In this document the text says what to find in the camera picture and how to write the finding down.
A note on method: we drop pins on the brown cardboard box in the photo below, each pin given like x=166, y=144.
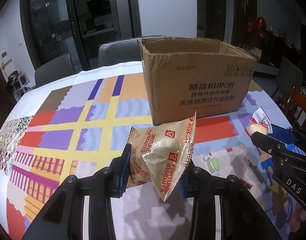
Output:
x=194, y=76

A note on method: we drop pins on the wall intercom panel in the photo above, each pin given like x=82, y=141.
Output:
x=5, y=56

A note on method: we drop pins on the colourful patterned tablecloth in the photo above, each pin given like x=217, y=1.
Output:
x=72, y=128

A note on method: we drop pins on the red wooden chair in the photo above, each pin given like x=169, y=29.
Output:
x=294, y=108

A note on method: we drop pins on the person's right hand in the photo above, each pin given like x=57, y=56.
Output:
x=298, y=223

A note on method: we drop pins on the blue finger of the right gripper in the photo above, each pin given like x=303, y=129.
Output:
x=267, y=144
x=286, y=137

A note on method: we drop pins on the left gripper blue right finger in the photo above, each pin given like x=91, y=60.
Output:
x=187, y=184

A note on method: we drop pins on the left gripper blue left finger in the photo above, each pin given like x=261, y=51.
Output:
x=121, y=172

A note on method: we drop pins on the pale green wrapped candy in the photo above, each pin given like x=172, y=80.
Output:
x=212, y=164

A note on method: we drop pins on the black sliding glass door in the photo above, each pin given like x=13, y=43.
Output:
x=53, y=28

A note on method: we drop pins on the white shoe rack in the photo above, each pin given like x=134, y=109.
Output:
x=18, y=83

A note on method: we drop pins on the white red cake packet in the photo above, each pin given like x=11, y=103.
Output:
x=259, y=123

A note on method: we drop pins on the grey chair right side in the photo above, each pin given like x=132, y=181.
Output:
x=289, y=77

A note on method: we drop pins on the grey dining chair left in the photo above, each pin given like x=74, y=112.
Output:
x=53, y=70

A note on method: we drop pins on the gold fortune biscuits bag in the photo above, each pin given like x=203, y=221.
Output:
x=160, y=154

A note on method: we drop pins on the red foil balloons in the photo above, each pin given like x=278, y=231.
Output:
x=258, y=27

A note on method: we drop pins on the red white wrapped candy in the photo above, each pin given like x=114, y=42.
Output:
x=246, y=184

